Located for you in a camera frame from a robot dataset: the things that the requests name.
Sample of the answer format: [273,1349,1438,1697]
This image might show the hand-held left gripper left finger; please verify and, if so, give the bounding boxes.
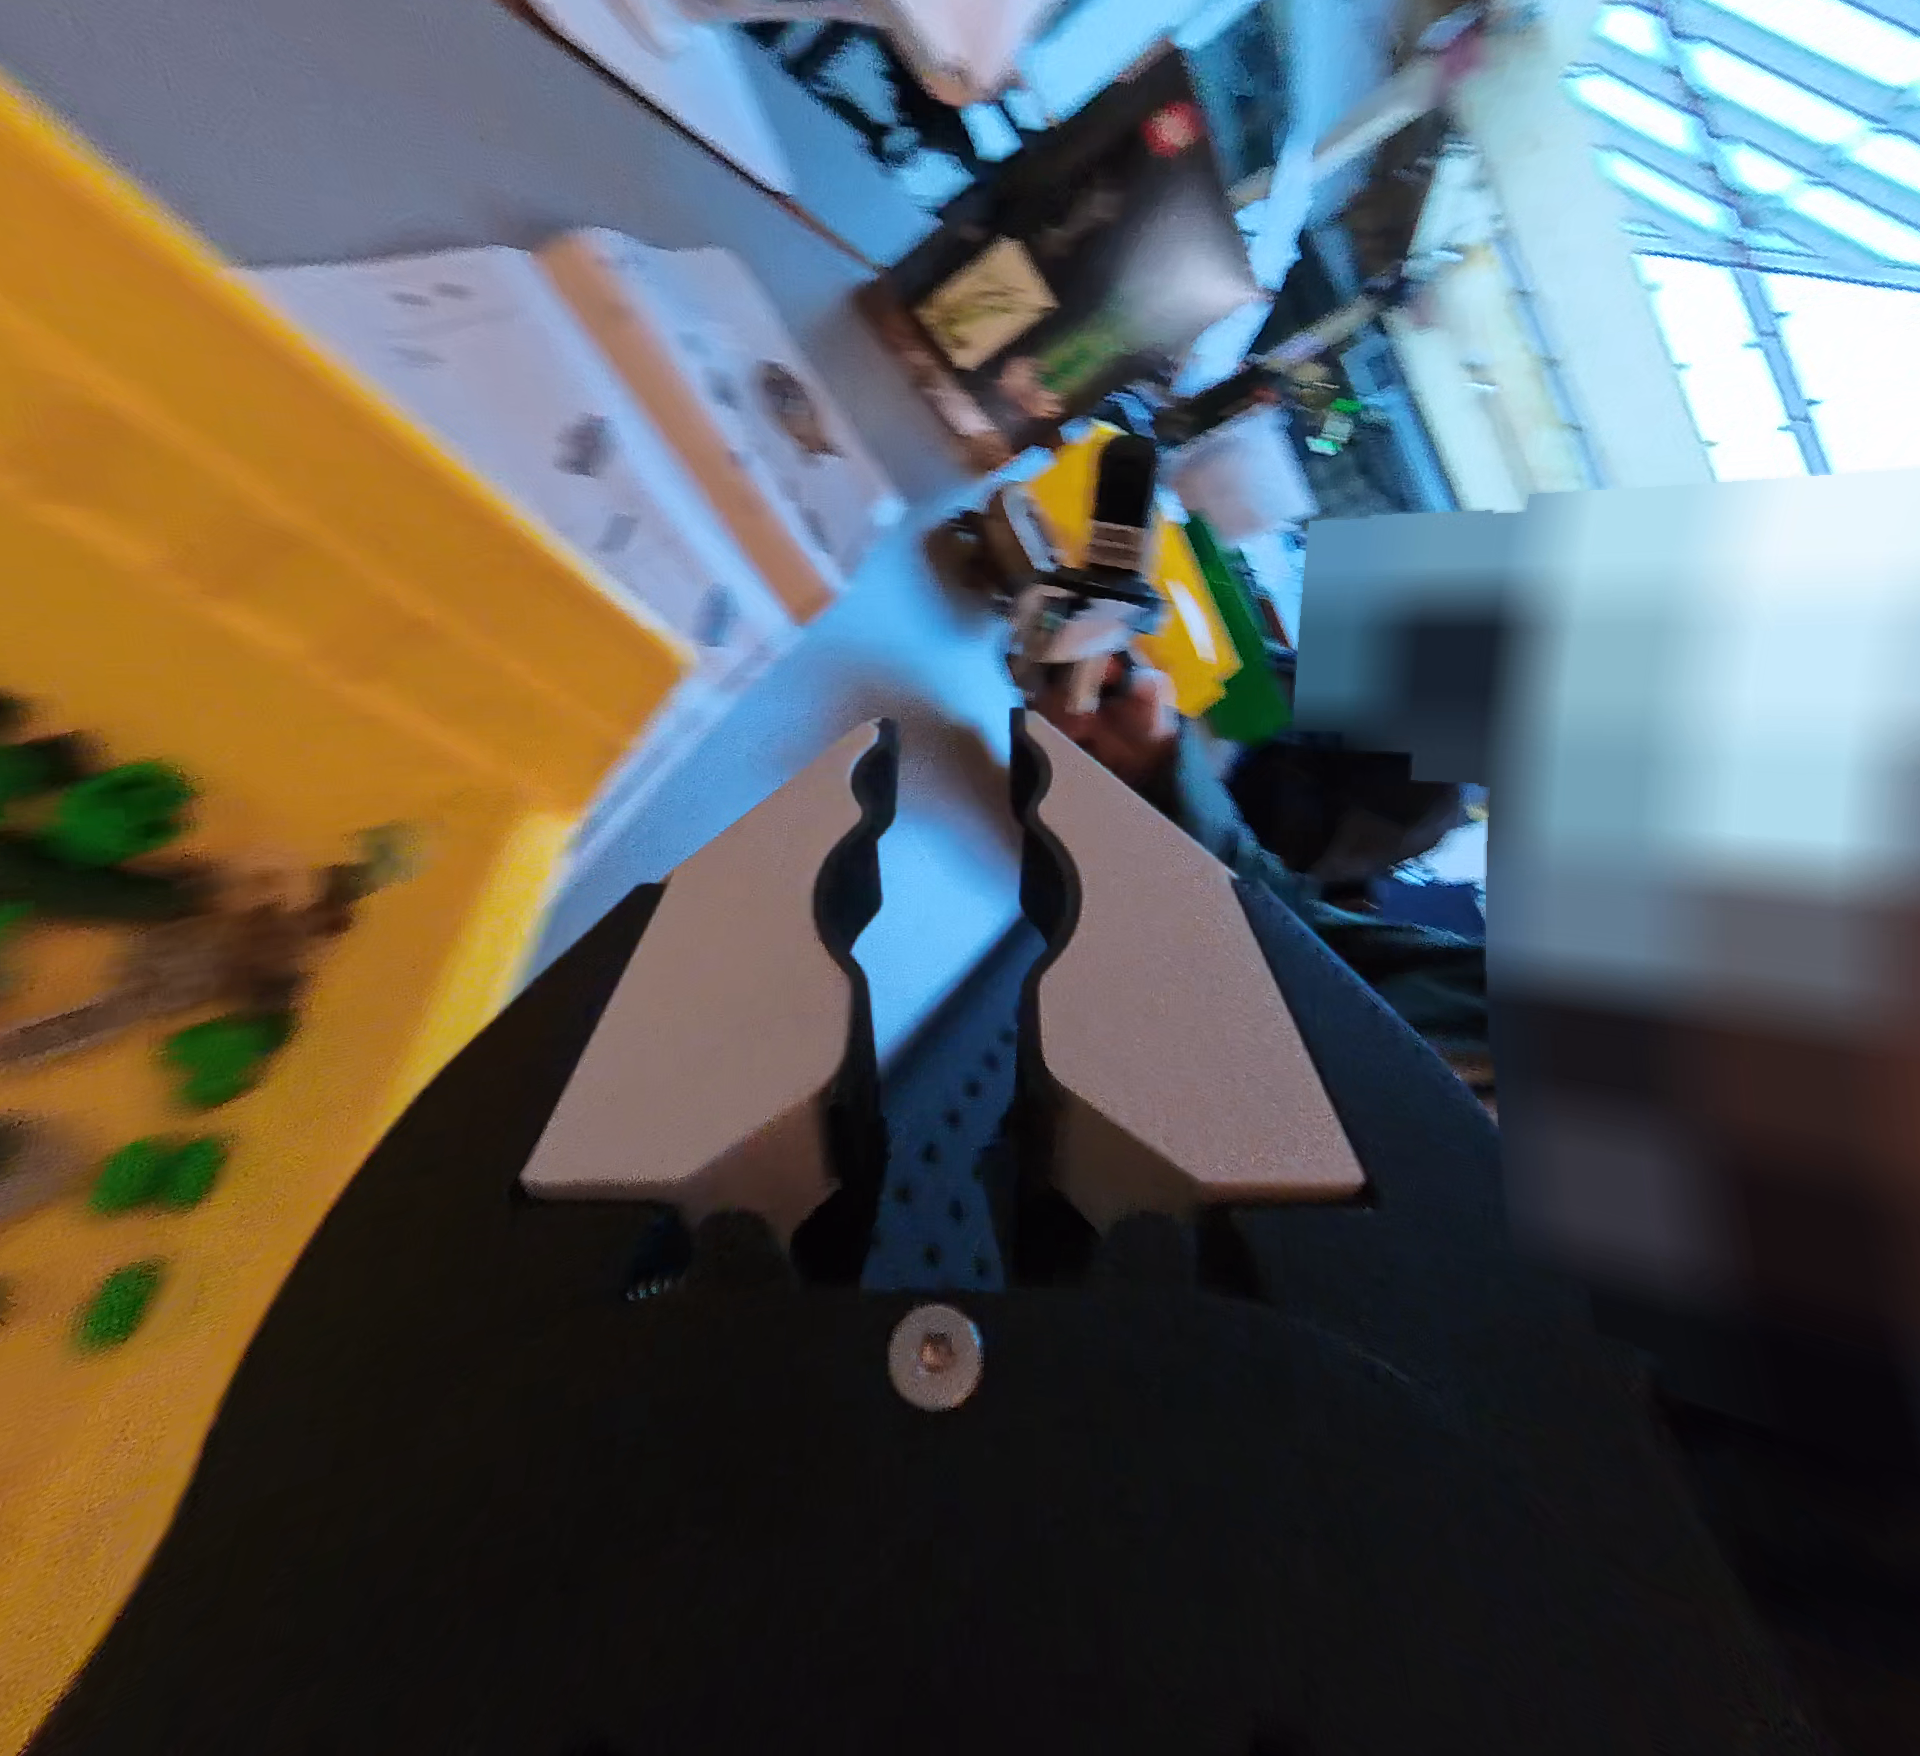
[519,716,903,1286]

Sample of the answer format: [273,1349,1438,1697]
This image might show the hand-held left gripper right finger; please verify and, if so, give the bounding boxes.
[1008,709,1371,1286]

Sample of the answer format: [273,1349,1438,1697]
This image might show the tan brick-built pot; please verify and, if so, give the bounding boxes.
[924,506,1041,608]

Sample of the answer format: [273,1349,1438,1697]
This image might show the green brick pieces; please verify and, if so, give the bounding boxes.
[0,691,438,1357]

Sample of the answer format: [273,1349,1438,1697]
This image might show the yellow parts bin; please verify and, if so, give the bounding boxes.
[1021,421,1248,716]
[0,75,696,1697]

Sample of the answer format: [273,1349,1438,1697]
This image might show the person's right hand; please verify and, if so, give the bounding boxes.
[1048,671,1190,804]

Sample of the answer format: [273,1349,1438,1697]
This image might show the green parts bin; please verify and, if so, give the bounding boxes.
[1190,518,1293,741]

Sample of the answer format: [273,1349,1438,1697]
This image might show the black bamboo set box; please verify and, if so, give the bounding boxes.
[857,59,1266,468]

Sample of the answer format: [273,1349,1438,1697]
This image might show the open instruction booklet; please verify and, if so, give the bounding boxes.
[248,228,903,737]

